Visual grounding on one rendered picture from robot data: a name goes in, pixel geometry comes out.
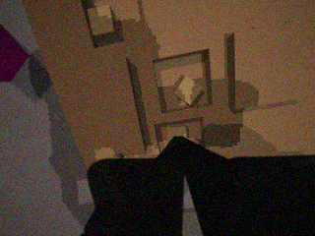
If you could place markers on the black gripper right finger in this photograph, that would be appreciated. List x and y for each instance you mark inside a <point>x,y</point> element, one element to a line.
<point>219,186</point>

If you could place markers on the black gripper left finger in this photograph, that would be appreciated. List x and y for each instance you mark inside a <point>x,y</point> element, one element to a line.
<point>159,179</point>

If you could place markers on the magenta block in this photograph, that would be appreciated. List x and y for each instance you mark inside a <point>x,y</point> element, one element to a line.
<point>12,56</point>

